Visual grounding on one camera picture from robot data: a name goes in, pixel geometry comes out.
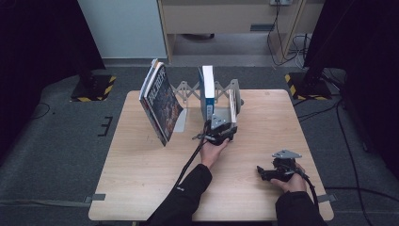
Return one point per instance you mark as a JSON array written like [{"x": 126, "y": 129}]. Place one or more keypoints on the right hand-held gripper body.
[{"x": 284, "y": 169}]

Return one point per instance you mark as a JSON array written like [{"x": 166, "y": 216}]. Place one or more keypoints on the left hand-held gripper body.
[{"x": 221, "y": 133}]

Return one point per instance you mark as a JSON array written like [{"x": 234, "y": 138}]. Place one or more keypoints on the thick blue book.
[{"x": 208, "y": 81}]

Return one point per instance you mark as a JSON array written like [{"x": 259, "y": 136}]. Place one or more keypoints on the white expandable book rack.
[{"x": 188, "y": 89}]

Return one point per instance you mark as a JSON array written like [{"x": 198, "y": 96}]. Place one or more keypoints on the dark blue fantasy magazine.
[{"x": 163, "y": 106}]

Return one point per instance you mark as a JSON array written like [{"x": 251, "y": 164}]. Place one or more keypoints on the grey portrait magazine red band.
[{"x": 146, "y": 80}]

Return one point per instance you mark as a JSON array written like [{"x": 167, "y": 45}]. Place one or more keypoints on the person's right hand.
[{"x": 295, "y": 185}]

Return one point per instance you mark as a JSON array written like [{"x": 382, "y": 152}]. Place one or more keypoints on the person's left hand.
[{"x": 210, "y": 153}]

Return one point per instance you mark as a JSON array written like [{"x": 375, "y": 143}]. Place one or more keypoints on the grey tape strip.
[
  {"x": 95, "y": 197},
  {"x": 327, "y": 197}
]

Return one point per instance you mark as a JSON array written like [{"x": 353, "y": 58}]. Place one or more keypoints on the striped black stand base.
[
  {"x": 94, "y": 89},
  {"x": 309, "y": 89}
]

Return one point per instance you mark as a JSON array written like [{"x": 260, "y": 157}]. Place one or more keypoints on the light wooden desk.
[{"x": 219, "y": 19}]

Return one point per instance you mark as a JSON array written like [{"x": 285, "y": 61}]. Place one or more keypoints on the dark curtain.
[
  {"x": 31, "y": 62},
  {"x": 370, "y": 78}
]

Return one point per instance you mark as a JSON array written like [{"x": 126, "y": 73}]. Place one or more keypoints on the white cabinet panel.
[{"x": 122, "y": 28}]

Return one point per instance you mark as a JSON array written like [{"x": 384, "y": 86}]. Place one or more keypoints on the white power strip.
[{"x": 280, "y": 2}]

